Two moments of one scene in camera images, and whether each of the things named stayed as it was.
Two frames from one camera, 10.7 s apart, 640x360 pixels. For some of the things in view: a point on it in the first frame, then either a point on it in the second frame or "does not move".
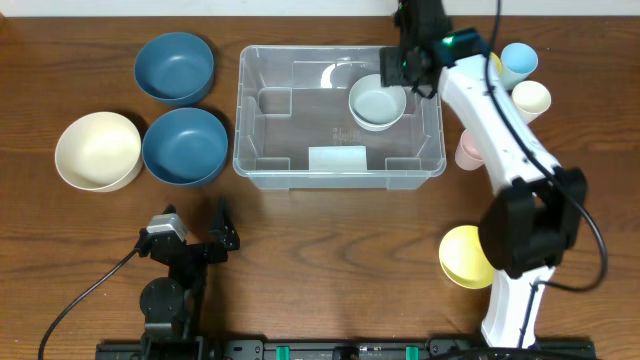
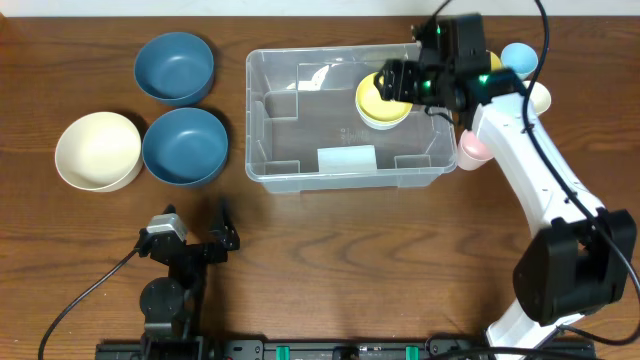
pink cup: x=467 y=154 does not move
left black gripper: x=198 y=251 does not move
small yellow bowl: x=463 y=258 to x=371 y=104
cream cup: x=531 y=99 does not move
